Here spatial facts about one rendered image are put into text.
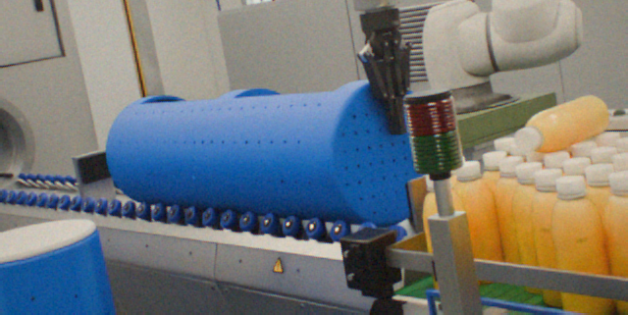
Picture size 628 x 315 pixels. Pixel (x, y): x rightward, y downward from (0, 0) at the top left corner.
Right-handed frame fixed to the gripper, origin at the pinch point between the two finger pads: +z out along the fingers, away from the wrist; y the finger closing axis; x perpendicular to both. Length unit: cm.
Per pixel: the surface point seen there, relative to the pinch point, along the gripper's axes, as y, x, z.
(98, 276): -45, 43, 22
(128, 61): 226, 507, -8
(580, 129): 3.2, -38.0, 3.9
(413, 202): -6.9, -7.9, 14.8
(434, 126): -40, -48, -6
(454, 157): -38, -49, -1
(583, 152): 2.2, -38.7, 7.5
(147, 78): 29, 139, -10
